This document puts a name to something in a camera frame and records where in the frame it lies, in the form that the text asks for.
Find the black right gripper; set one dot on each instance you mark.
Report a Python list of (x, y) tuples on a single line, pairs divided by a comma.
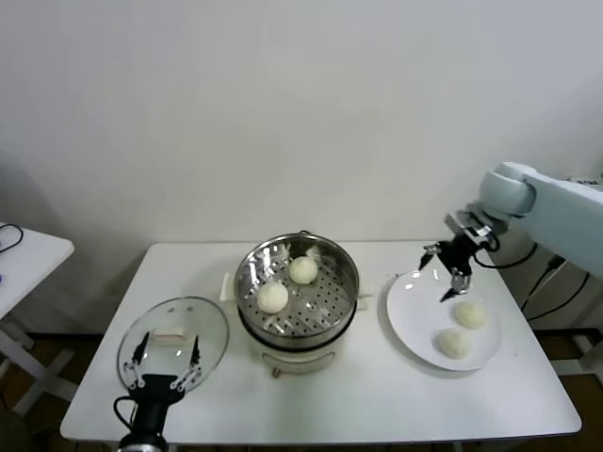
[(454, 255)]

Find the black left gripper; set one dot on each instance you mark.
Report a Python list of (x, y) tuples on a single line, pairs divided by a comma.
[(153, 395)]

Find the round glass lid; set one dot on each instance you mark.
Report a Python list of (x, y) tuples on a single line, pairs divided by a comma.
[(207, 325)]

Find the white steamed baozi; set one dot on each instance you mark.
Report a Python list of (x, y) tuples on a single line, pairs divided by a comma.
[(469, 314), (301, 269), (452, 343), (272, 297)]

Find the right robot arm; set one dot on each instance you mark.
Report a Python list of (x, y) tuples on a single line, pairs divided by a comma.
[(565, 216)]

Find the stainless steel steamer basket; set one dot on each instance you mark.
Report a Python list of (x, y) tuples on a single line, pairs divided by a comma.
[(325, 301)]

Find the white round plate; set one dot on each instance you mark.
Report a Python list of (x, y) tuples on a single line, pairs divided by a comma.
[(414, 306)]

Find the white electric cooker pot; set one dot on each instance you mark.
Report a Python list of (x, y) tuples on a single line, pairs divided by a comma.
[(297, 360)]

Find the white side table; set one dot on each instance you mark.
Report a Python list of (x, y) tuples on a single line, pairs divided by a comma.
[(37, 254)]

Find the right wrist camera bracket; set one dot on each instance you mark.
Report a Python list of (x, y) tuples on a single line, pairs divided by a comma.
[(466, 222)]

